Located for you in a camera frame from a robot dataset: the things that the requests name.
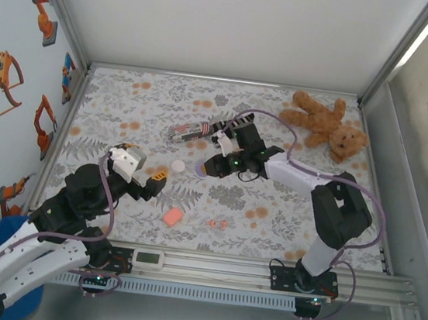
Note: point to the white round earbud case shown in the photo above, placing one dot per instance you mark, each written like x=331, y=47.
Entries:
x=178, y=166

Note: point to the pink earbud case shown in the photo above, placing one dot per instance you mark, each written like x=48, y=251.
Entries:
x=172, y=217

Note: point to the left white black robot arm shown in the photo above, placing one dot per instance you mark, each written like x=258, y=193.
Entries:
x=22, y=261

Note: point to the black white striped sock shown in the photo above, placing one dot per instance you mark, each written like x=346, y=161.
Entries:
x=224, y=126

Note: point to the rolled flag print paper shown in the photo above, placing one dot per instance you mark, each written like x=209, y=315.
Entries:
x=188, y=131

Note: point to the floral patterned table cloth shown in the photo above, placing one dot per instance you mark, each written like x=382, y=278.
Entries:
x=147, y=101

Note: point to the white digital display unit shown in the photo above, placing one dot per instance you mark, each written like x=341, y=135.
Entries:
x=147, y=258

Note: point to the brown teddy bear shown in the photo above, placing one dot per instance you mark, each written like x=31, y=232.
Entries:
x=320, y=120

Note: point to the small circuit board with leds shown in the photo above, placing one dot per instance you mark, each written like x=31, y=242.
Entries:
x=307, y=308
x=96, y=278

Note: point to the blue cap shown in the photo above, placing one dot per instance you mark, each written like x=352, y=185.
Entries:
x=32, y=307

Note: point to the left arm wrist camera box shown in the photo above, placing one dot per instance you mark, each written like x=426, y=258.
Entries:
x=124, y=162

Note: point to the aluminium frame side bar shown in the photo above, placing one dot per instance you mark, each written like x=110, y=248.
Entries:
x=367, y=128
x=60, y=141

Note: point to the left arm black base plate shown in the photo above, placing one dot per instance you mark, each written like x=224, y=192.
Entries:
x=119, y=253

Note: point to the aluminium frame cross bar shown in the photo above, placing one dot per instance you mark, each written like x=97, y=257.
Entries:
x=224, y=79

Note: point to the blue orange machine wall sticker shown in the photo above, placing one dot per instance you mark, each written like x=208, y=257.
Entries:
x=68, y=72

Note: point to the aluminium mounting rail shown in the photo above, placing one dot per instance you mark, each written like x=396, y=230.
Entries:
x=224, y=270

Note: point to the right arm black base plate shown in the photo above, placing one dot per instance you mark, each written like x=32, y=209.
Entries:
x=282, y=275

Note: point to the orange curved gripper wall sticker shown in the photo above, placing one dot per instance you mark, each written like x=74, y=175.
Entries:
x=0, y=71

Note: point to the aluminium frame post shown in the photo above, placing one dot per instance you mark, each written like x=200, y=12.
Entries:
x=60, y=8
x=399, y=50

